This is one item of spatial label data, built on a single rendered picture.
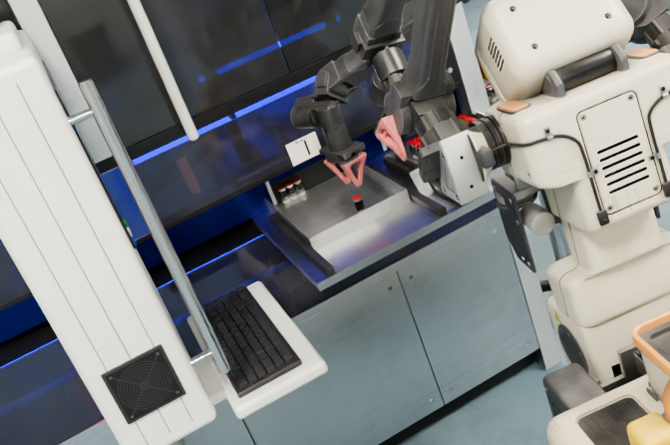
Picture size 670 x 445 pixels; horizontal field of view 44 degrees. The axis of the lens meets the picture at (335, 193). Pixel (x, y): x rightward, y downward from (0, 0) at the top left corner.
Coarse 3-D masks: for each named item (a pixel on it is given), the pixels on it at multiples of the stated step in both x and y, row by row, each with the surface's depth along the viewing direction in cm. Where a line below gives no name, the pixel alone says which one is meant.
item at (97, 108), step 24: (96, 96) 133; (72, 120) 133; (96, 120) 134; (120, 144) 136; (120, 168) 138; (144, 192) 140; (144, 216) 141; (168, 240) 144; (168, 264) 145; (192, 288) 148; (192, 312) 149; (216, 336) 153; (192, 360) 152; (216, 360) 153
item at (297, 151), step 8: (304, 136) 207; (312, 136) 208; (288, 144) 206; (296, 144) 207; (312, 144) 208; (288, 152) 206; (296, 152) 207; (304, 152) 208; (312, 152) 209; (296, 160) 208; (304, 160) 209
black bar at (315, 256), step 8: (272, 216) 208; (280, 224) 201; (288, 232) 196; (296, 232) 195; (296, 240) 190; (304, 240) 189; (304, 248) 186; (312, 248) 184; (312, 256) 181; (320, 256) 179; (320, 264) 176; (328, 264) 175; (328, 272) 174
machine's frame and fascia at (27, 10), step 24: (24, 0) 175; (24, 24) 176; (48, 24) 178; (48, 48) 179; (72, 72) 182; (312, 72) 203; (72, 96) 184; (240, 96) 199; (264, 96) 200; (192, 120) 195; (216, 120) 197; (96, 144) 188; (144, 144) 192; (288, 168) 208; (240, 192) 205; (192, 216) 201; (144, 240) 198
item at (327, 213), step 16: (336, 176) 222; (368, 176) 213; (384, 176) 203; (320, 192) 216; (336, 192) 212; (352, 192) 209; (368, 192) 206; (384, 192) 202; (400, 192) 192; (272, 208) 211; (288, 208) 214; (304, 208) 210; (320, 208) 207; (336, 208) 204; (352, 208) 201; (368, 208) 190; (384, 208) 191; (288, 224) 201; (304, 224) 201; (320, 224) 198; (336, 224) 188; (352, 224) 189; (320, 240) 187
